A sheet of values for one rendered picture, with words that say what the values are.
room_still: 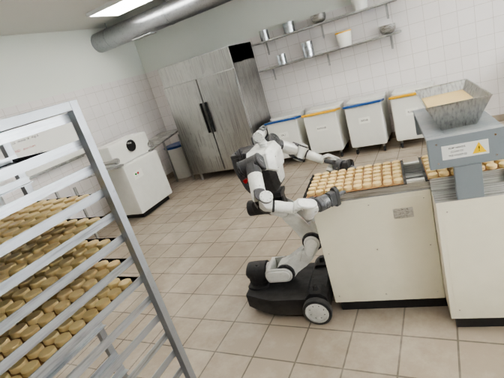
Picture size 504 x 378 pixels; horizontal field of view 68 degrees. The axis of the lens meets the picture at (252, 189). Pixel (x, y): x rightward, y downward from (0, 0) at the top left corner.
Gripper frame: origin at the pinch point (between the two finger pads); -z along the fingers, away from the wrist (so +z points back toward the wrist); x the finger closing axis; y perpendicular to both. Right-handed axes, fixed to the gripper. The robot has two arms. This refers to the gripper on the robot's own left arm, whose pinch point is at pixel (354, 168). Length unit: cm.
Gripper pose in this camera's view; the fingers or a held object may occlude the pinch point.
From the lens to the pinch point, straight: 267.1
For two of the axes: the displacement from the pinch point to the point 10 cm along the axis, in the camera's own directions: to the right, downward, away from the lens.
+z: -4.4, -1.8, 8.8
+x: -2.6, -9.1, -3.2
